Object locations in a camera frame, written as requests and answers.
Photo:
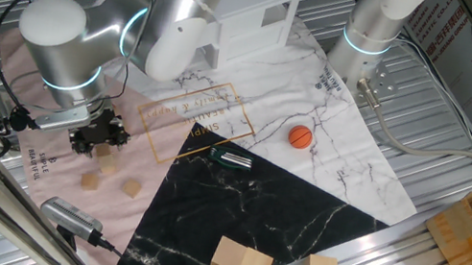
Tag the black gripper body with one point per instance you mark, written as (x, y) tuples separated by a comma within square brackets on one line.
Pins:
[(99, 128)]

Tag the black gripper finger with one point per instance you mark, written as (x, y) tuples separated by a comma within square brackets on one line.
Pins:
[(122, 138), (81, 146)]

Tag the small wooden cube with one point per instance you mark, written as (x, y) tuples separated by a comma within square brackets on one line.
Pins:
[(89, 181), (108, 164), (132, 187), (103, 150)]

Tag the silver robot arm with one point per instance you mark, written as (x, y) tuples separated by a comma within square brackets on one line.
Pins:
[(65, 53)]

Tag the marble and pink tablecloth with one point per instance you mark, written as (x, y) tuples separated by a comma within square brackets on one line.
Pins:
[(273, 85)]

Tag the orange mini basketball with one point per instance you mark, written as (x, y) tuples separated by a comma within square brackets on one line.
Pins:
[(300, 137)]

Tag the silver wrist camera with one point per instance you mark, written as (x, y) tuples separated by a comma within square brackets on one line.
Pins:
[(63, 119)]

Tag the silver ribbed depth camera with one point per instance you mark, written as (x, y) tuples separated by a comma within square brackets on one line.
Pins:
[(70, 216)]

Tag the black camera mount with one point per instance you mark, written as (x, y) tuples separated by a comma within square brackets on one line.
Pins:
[(66, 239)]

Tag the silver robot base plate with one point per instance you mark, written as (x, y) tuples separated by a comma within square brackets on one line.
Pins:
[(383, 83)]

